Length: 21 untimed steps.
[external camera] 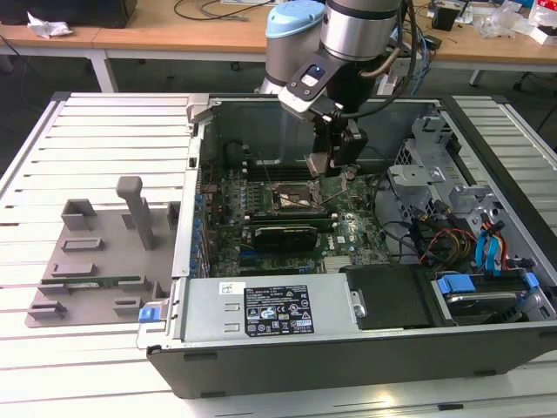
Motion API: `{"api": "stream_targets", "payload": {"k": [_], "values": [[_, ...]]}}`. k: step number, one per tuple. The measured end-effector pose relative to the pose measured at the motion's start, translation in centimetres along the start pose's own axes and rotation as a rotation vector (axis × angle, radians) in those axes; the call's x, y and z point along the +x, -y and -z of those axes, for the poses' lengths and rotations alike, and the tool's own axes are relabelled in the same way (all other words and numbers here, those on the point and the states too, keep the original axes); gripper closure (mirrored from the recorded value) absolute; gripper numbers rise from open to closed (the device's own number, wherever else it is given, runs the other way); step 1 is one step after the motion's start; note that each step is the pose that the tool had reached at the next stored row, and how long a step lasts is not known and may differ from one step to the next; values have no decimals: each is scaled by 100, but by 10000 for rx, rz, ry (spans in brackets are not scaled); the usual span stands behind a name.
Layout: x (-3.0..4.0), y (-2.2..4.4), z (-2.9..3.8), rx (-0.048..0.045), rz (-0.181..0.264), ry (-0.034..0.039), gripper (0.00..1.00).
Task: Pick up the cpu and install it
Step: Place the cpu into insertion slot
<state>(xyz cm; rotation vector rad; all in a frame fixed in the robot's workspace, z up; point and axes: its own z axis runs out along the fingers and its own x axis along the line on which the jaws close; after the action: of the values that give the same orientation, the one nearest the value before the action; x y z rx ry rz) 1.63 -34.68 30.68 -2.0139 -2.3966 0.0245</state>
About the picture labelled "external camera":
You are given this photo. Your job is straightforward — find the silver CPU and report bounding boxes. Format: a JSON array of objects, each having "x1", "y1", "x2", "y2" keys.
[{"x1": 305, "y1": 152, "x2": 328, "y2": 180}]

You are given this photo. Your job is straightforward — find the metal socket cover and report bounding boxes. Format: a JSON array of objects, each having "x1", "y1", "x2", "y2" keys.
[{"x1": 315, "y1": 172, "x2": 352, "y2": 206}]

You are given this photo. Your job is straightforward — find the thin wire locking lever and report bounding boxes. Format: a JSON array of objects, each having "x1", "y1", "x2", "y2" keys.
[{"x1": 258, "y1": 151, "x2": 275, "y2": 187}]

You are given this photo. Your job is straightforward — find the CPU socket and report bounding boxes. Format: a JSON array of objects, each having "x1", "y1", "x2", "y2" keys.
[{"x1": 270, "y1": 181, "x2": 317, "y2": 215}]

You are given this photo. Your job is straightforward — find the white power strip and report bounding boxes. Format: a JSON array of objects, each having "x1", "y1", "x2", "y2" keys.
[{"x1": 379, "y1": 69, "x2": 400, "y2": 96}]

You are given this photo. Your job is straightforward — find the black RAM slot bank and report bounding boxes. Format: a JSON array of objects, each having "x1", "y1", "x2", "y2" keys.
[
  {"x1": 243, "y1": 157, "x2": 326, "y2": 183},
  {"x1": 242, "y1": 210, "x2": 339, "y2": 228}
]

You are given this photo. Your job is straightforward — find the silver metal drive cage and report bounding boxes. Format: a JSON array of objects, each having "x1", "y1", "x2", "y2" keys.
[{"x1": 386, "y1": 112, "x2": 510, "y2": 271}]

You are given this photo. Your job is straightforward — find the green motherboard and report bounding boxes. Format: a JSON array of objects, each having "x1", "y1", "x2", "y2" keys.
[{"x1": 198, "y1": 163, "x2": 395, "y2": 278}]

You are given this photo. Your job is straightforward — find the clear plastic bags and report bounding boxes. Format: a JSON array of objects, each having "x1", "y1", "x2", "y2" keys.
[{"x1": 476, "y1": 6, "x2": 532, "y2": 40}]

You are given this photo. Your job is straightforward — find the black graphics card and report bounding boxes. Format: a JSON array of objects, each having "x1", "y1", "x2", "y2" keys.
[{"x1": 251, "y1": 223, "x2": 319, "y2": 253}]

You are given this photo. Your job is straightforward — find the wooden desk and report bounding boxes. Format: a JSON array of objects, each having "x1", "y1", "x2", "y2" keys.
[{"x1": 0, "y1": 0, "x2": 557, "y2": 92}]

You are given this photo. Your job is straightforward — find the silver chipset heat sink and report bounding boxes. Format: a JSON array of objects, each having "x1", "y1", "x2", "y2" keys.
[{"x1": 324, "y1": 255, "x2": 354, "y2": 274}]

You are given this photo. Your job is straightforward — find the black plastic shroud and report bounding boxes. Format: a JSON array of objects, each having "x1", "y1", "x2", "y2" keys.
[{"x1": 339, "y1": 264, "x2": 458, "y2": 331}]

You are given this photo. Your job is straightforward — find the hard disk in blue carrier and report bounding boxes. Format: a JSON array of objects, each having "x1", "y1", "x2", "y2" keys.
[{"x1": 430, "y1": 272, "x2": 530, "y2": 327}]

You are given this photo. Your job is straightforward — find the silver power supply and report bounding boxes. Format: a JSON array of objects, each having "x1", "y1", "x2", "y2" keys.
[{"x1": 180, "y1": 273, "x2": 362, "y2": 345}]

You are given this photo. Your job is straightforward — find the black open PC case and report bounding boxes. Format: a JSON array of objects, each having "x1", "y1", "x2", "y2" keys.
[{"x1": 137, "y1": 93, "x2": 557, "y2": 400}]

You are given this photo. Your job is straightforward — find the large black box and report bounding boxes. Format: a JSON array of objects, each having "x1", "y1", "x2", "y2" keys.
[{"x1": 0, "y1": 0, "x2": 138, "y2": 28}]

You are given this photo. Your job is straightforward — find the grey parts rack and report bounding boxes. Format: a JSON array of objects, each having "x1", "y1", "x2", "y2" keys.
[{"x1": 24, "y1": 175, "x2": 182, "y2": 328}]

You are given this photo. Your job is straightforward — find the blue plastic latch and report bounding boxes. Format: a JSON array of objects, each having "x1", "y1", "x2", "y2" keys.
[{"x1": 138, "y1": 307, "x2": 169, "y2": 324}]

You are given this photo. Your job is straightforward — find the crumpled white paper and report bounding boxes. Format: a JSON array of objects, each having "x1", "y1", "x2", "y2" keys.
[{"x1": 26, "y1": 11, "x2": 74, "y2": 40}]

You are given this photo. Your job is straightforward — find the green RAM stick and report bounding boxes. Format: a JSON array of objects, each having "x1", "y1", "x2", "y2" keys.
[{"x1": 41, "y1": 274, "x2": 147, "y2": 292}]

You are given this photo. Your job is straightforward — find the black camera cable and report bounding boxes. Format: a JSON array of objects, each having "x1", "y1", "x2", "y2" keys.
[{"x1": 339, "y1": 0, "x2": 417, "y2": 119}]

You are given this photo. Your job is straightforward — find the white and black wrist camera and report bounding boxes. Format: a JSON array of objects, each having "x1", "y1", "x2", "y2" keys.
[{"x1": 278, "y1": 63, "x2": 343, "y2": 118}]

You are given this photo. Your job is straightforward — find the black wrist camera block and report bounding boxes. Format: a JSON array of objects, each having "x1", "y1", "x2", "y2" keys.
[{"x1": 334, "y1": 120, "x2": 370, "y2": 167}]

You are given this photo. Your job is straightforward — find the black cable bundle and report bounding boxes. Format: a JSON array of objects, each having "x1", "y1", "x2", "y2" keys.
[{"x1": 372, "y1": 172, "x2": 421, "y2": 265}]

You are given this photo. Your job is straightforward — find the coloured wire bundle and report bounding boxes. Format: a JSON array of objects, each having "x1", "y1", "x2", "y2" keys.
[{"x1": 419, "y1": 226, "x2": 478, "y2": 266}]

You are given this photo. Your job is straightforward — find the blue SATA cable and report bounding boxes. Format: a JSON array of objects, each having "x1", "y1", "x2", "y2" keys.
[{"x1": 473, "y1": 221, "x2": 508, "y2": 280}]

